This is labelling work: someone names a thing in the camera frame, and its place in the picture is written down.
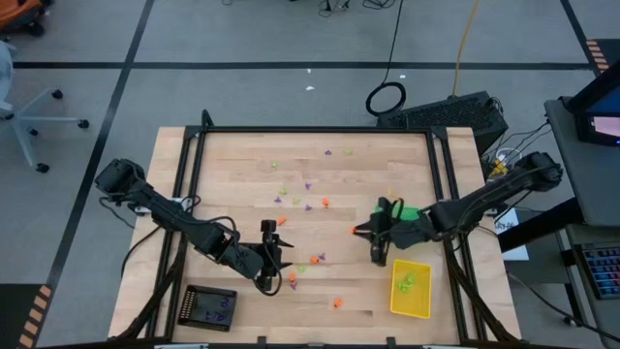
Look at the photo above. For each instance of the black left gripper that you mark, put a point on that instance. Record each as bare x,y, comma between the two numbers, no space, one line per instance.
264,257

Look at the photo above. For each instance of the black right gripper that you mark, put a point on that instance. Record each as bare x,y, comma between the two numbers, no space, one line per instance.
385,232

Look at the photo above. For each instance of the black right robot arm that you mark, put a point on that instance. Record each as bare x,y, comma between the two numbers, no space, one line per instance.
474,201

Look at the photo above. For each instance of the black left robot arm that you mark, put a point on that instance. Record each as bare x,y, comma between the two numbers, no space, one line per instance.
164,213

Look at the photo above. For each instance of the green plastic basket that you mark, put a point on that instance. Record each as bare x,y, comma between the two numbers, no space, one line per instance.
409,212

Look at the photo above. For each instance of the black table clamp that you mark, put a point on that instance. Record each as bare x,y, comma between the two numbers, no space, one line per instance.
391,340
261,340

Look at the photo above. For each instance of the yellow plastic basket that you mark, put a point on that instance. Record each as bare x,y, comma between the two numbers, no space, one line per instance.
416,305

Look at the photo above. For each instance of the black plastic basket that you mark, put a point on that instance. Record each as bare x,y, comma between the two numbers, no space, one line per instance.
196,317

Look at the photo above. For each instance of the black computer case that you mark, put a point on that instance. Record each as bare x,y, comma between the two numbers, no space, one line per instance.
445,114

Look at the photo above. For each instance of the yellow power plug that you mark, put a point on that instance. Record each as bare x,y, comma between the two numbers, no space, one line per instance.
498,168

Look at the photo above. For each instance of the white paper sheet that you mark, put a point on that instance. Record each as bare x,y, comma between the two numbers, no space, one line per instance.
517,253

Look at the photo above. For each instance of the black desk beam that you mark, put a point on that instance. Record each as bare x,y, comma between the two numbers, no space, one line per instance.
542,224

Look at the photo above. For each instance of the grey desk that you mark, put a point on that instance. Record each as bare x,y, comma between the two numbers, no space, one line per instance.
586,184

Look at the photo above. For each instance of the backlit keyboard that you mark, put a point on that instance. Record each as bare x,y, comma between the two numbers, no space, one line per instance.
603,269

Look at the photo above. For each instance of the black monitor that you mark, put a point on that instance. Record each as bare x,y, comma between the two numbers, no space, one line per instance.
603,127

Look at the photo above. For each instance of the white office chair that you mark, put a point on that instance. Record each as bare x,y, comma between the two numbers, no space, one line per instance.
21,118

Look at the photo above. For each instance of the orange chair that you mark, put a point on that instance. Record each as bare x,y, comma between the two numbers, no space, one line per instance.
19,12

